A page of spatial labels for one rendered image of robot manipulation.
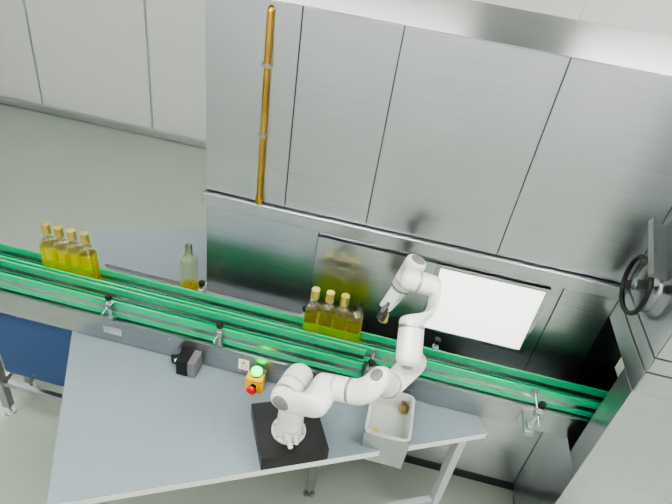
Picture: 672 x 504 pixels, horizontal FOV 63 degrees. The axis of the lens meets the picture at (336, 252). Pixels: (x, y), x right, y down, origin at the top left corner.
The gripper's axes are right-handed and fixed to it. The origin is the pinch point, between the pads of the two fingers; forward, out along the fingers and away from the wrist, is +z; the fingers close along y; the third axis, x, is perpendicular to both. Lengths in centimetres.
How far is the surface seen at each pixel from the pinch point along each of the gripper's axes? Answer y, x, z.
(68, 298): 52, -105, 52
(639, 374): -13, 79, -34
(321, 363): 13.8, -8.7, 28.0
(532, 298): -33, 40, -23
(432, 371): -10.3, 26.9, 17.2
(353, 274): -9.2, -20.1, 1.2
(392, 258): -13.1, -10.4, -13.6
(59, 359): 52, -106, 93
